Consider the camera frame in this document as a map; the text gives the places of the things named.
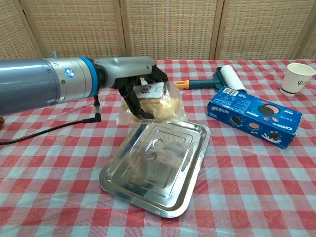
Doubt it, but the white paper cup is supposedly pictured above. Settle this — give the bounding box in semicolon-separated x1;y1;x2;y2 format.
279;62;316;97

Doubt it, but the red white checkered tablecloth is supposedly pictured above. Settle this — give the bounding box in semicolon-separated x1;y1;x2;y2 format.
0;58;316;237

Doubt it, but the blue Oreo cookie box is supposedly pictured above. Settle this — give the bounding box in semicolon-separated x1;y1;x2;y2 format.
206;85;304;150

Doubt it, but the woven rattan folding screen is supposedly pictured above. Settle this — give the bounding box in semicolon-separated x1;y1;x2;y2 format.
0;0;316;71

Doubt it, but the black cable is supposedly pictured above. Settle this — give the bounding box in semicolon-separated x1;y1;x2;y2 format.
0;95;102;146

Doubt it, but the silver metal tray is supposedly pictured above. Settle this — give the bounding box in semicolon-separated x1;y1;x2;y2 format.
98;119;211;219

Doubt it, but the lint roller with green handle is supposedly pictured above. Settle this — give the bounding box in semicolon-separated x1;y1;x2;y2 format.
174;66;247;94

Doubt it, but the bagged pastry snack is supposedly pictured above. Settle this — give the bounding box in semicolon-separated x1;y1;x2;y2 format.
116;82;186;126

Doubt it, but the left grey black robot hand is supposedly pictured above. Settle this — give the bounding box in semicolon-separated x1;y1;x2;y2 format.
95;56;169;120

